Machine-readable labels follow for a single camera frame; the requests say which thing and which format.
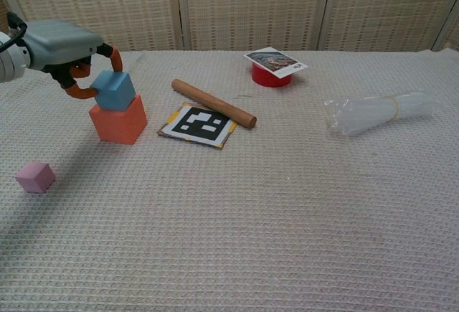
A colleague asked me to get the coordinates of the orange cube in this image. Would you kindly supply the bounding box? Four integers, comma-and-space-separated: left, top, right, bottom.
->
88, 93, 148, 146

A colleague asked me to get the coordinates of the red tape roll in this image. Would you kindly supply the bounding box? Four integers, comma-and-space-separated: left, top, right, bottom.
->
251, 61, 293, 88

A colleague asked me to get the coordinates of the photo print card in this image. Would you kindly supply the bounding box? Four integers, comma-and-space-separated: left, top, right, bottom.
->
244, 47, 309, 79

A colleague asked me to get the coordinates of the pink small cube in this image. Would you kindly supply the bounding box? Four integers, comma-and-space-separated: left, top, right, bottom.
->
14, 161, 57, 194

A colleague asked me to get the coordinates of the left robot hand silver orange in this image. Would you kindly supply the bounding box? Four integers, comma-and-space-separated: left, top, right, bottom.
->
21, 19, 125, 100

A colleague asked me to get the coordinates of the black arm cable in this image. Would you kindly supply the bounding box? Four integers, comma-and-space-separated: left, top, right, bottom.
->
0, 12, 28, 54

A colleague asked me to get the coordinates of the brown wooden rod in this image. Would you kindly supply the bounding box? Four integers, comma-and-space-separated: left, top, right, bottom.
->
171, 78, 257, 130

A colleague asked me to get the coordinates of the white woven tablecloth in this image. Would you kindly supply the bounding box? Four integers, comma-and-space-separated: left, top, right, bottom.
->
0, 49, 459, 312

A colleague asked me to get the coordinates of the clear plastic straw bundle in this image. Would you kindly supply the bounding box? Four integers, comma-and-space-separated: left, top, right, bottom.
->
323, 91, 435, 137

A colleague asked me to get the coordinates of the bamboo folding screen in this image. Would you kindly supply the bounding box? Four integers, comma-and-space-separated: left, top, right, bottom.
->
0, 0, 459, 53

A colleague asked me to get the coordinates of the blue cube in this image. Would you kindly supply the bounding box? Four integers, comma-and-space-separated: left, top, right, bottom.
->
89, 70, 137, 113

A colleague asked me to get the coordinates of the black white marker card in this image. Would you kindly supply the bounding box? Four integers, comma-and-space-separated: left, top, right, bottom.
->
156, 102, 237, 151

